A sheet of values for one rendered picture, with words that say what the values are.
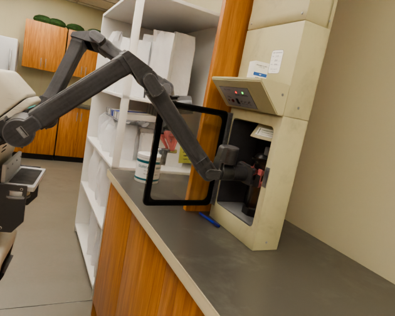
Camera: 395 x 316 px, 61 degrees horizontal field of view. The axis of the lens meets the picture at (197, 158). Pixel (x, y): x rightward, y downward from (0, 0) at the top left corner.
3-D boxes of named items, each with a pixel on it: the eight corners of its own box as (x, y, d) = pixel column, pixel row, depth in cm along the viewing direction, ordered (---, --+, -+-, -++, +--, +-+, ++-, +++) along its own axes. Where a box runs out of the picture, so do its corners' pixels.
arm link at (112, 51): (93, 51, 147) (85, 36, 136) (101, 42, 148) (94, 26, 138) (168, 106, 140) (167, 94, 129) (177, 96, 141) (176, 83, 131)
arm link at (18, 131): (131, 40, 100) (138, 40, 91) (155, 79, 106) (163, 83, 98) (1, 121, 96) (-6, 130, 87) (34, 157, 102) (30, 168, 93)
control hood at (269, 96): (231, 106, 135) (236, 81, 134) (283, 116, 107) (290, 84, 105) (206, 101, 130) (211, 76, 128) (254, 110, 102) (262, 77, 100)
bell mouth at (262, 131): (276, 138, 137) (279, 125, 136) (307, 147, 122) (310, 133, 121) (241, 133, 129) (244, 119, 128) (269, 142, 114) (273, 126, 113)
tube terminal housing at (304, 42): (255, 215, 154) (294, 46, 142) (305, 248, 126) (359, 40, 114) (209, 215, 143) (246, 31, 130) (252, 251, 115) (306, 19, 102)
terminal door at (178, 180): (209, 205, 140) (229, 111, 133) (142, 205, 124) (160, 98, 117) (208, 204, 141) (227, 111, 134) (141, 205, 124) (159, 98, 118)
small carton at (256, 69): (259, 81, 115) (263, 64, 114) (265, 81, 111) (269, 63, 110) (246, 79, 114) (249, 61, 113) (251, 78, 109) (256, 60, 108)
